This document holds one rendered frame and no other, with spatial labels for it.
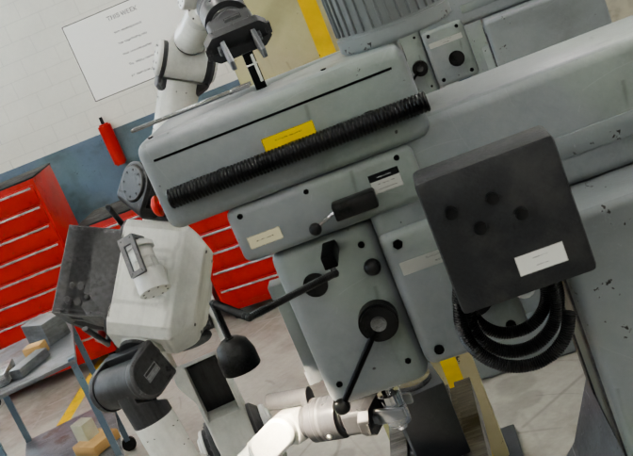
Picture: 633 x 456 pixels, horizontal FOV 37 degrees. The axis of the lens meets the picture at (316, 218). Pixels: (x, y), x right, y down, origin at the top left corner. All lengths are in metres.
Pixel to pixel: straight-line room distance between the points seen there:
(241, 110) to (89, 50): 9.60
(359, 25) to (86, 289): 0.87
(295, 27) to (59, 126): 8.15
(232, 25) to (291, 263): 0.44
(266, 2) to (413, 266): 1.92
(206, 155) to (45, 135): 9.90
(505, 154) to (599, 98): 0.32
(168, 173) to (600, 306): 0.73
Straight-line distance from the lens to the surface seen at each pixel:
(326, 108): 1.55
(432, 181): 1.33
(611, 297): 1.58
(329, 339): 1.70
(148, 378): 2.02
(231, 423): 2.48
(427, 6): 1.59
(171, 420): 2.06
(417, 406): 2.19
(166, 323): 2.03
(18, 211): 6.90
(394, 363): 1.72
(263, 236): 1.62
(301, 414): 1.91
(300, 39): 3.40
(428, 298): 1.65
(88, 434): 4.92
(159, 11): 10.91
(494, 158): 1.33
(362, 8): 1.57
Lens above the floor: 2.05
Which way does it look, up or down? 14 degrees down
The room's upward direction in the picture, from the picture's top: 22 degrees counter-clockwise
